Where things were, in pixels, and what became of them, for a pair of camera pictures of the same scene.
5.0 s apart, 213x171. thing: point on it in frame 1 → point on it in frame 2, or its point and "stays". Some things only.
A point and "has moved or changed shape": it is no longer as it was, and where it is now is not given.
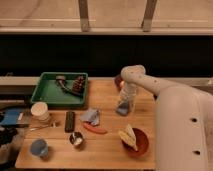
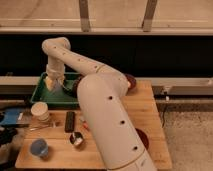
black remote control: x=69 y=122 stays
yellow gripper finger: x=119 y=106 → x=49 y=82
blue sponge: x=123 y=108 has moved or changed shape
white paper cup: x=39 y=113 stays
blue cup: x=40 y=148 stays
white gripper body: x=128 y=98 → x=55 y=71
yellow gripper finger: x=131 y=107 → x=61 y=82
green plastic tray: x=61 y=89 stays
